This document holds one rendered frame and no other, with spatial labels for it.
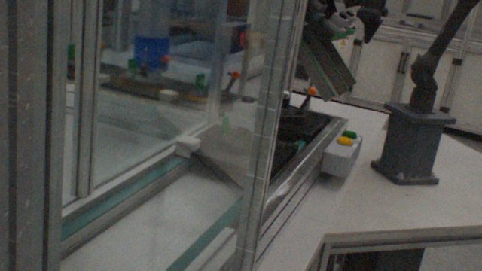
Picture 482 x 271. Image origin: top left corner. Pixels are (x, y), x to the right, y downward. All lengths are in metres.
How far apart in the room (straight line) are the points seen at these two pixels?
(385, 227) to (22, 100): 1.12
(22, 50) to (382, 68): 5.39
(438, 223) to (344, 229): 0.26
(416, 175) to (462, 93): 3.96
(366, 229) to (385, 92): 4.40
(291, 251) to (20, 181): 0.88
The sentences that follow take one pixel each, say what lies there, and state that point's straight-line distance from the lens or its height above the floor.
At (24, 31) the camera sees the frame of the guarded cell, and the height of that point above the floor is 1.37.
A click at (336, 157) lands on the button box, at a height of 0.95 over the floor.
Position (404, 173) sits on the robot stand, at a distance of 1.62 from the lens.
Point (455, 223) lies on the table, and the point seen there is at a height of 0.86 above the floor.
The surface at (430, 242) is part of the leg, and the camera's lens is 1.47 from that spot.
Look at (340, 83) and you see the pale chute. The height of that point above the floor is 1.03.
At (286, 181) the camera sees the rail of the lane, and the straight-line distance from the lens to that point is 1.23.
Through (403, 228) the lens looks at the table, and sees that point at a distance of 1.36.
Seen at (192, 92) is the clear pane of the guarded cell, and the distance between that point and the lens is 0.51.
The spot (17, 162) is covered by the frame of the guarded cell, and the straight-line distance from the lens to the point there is 0.31.
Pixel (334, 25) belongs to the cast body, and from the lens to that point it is 1.84.
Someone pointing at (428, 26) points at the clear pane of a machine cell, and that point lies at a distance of 5.53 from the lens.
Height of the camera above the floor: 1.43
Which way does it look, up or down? 19 degrees down
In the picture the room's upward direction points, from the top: 8 degrees clockwise
